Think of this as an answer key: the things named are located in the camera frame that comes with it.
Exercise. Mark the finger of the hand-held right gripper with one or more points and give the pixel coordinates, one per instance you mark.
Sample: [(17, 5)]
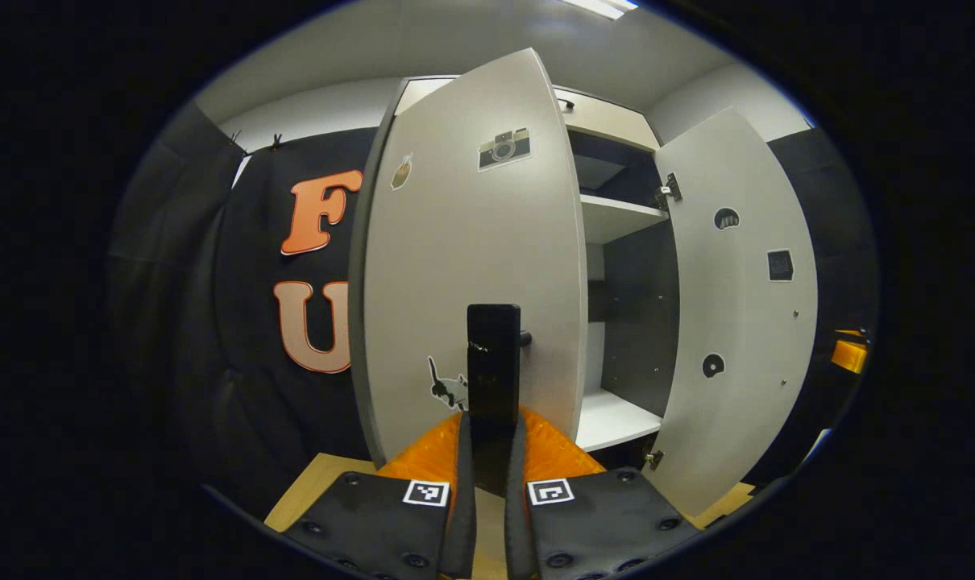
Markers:
[(848, 354)]

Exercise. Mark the grey door with camera sticker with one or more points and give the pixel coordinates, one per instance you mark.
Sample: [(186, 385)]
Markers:
[(455, 258)]

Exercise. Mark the large ceiling light panel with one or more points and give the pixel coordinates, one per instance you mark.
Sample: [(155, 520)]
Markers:
[(604, 6)]

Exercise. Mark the metal door hinge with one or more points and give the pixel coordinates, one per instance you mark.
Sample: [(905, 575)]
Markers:
[(670, 192), (655, 460)]

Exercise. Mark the grey door with cherry sticker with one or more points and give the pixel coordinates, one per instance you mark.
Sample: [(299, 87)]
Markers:
[(745, 322)]

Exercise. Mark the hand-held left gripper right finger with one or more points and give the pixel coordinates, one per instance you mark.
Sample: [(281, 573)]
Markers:
[(516, 524)]

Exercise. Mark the white cabinet shelf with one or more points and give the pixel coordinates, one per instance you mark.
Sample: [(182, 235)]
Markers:
[(616, 213), (616, 419)]

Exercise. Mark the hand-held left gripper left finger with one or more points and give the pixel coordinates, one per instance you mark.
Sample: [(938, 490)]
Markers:
[(463, 524)]

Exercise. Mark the grey cabinet top flap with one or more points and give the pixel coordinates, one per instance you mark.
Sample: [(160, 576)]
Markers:
[(608, 121)]

